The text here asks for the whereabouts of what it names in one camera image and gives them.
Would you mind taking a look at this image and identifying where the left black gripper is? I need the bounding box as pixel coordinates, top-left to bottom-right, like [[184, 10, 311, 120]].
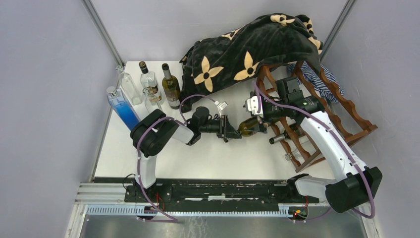
[[200, 115, 242, 139]]

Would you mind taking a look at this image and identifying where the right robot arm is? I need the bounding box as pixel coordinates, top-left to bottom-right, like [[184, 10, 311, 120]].
[[252, 78, 383, 219]]

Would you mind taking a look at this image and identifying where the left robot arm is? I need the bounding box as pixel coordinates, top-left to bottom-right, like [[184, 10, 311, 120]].
[[130, 107, 242, 202]]

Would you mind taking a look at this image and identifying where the wooden wine rack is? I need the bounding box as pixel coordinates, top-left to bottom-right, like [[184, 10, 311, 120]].
[[257, 61, 377, 173]]

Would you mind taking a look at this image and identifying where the green wine bottle back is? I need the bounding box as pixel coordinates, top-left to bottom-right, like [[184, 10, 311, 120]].
[[162, 63, 181, 109]]

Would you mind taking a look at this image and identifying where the clear bottle black cap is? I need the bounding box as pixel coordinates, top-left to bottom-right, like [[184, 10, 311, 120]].
[[139, 61, 162, 103]]

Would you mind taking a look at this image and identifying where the tall clear glass bottle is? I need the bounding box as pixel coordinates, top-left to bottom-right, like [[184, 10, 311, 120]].
[[115, 65, 143, 106]]

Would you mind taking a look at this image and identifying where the blue liquid square bottle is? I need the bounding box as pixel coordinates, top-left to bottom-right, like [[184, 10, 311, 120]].
[[106, 86, 140, 131]]

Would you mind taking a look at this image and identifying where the black floral blanket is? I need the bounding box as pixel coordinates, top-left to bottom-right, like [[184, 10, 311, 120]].
[[180, 13, 323, 113]]

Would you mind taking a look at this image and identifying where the blue striped cloth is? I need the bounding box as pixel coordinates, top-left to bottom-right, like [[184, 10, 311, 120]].
[[301, 62, 339, 104]]

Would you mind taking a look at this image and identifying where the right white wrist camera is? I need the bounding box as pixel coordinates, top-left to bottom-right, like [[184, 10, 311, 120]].
[[244, 92, 263, 118]]

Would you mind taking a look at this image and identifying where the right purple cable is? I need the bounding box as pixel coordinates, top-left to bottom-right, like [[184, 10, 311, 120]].
[[253, 80, 376, 220]]

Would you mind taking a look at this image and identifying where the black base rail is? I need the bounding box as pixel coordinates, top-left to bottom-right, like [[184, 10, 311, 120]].
[[93, 178, 329, 214]]

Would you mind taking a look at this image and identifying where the white slotted cable duct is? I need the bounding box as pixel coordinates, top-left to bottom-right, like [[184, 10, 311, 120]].
[[86, 205, 292, 218]]

